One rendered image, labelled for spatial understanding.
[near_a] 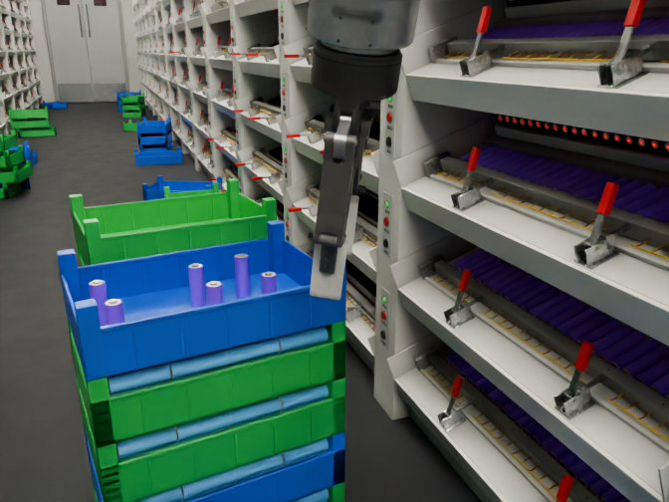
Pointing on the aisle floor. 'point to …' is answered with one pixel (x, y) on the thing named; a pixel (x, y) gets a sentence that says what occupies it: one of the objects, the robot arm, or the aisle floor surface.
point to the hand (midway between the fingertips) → (334, 251)
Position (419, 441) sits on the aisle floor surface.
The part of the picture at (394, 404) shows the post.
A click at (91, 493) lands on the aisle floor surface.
